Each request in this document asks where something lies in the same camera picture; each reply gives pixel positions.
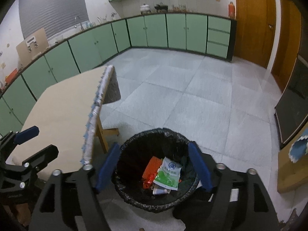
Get green white salt bag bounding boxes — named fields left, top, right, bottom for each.
left=153, top=157, right=182, bottom=191

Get white plastic bag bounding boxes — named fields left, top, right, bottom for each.
left=152, top=184, right=171, bottom=195

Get black trash bin with bag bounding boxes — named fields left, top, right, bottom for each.
left=112, top=128, right=199, bottom=213

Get green base kitchen cabinets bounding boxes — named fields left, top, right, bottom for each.
left=1, top=13, right=237, bottom=135

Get wooden table with beige cloth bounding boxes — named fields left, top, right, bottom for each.
left=7, top=65, right=121, bottom=180

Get orange plastic basin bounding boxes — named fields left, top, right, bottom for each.
left=5, top=68, right=18, bottom=84

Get cardboard box water dispenser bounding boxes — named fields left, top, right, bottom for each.
left=16, top=28, right=49, bottom=66

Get blue scalloped cloth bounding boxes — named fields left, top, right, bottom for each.
left=288, top=128, right=308, bottom=163

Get black glass cabinet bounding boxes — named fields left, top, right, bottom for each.
left=275, top=17, right=308, bottom=149

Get chrome sink faucet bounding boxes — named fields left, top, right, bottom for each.
left=74, top=16, right=84, bottom=31

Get grey window roller blind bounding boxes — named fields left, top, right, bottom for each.
left=19, top=0, right=89, bottom=38

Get wooden door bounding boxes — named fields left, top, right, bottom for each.
left=234, top=0, right=276, bottom=68
left=271, top=0, right=302, bottom=91

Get black wok on stove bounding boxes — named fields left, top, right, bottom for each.
left=154, top=4, right=168, bottom=13

